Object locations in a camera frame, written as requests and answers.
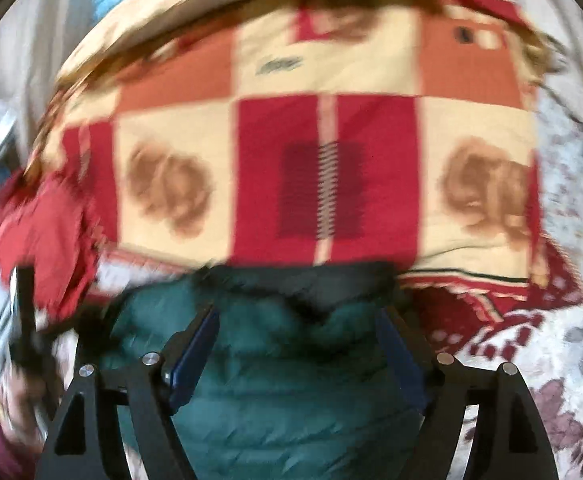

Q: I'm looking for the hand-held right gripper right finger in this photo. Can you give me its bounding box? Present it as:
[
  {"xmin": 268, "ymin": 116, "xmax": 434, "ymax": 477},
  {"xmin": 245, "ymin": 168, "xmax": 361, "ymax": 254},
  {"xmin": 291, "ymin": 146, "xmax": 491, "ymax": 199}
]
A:
[{"xmin": 374, "ymin": 305, "xmax": 560, "ymax": 480}]

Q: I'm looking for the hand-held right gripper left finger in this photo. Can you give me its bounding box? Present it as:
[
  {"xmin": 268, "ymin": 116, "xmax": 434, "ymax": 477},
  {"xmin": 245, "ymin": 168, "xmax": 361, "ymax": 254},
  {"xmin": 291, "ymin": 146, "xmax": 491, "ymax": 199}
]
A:
[{"xmin": 41, "ymin": 305, "xmax": 221, "ymax": 480}]

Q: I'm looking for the dark green puffer jacket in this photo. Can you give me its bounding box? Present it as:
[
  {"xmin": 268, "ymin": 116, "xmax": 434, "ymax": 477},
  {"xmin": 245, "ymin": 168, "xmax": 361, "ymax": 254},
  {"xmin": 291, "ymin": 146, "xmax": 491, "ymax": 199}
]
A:
[{"xmin": 98, "ymin": 259, "xmax": 439, "ymax": 480}]

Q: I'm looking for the red crumpled cloth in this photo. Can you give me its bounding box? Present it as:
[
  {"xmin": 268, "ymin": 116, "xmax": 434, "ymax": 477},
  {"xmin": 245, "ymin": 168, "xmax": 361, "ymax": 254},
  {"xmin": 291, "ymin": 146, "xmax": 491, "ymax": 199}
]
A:
[{"xmin": 0, "ymin": 170, "xmax": 103, "ymax": 311}]

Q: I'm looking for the white maroon floral bedspread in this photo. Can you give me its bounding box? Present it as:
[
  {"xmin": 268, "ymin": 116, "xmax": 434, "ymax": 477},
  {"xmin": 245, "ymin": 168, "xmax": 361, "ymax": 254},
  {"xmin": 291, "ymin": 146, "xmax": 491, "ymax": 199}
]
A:
[{"xmin": 0, "ymin": 242, "xmax": 583, "ymax": 480}]

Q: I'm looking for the pale floral bed sheet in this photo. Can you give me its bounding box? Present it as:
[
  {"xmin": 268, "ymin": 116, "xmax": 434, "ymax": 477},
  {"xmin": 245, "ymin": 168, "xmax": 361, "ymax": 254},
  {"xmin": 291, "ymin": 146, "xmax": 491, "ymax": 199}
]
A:
[{"xmin": 534, "ymin": 95, "xmax": 583, "ymax": 321}]

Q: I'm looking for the red cream checked rose blanket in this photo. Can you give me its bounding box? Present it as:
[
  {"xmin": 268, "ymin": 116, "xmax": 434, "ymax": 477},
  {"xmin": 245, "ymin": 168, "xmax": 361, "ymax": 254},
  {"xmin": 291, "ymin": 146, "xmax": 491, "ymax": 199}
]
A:
[{"xmin": 26, "ymin": 0, "xmax": 583, "ymax": 293}]

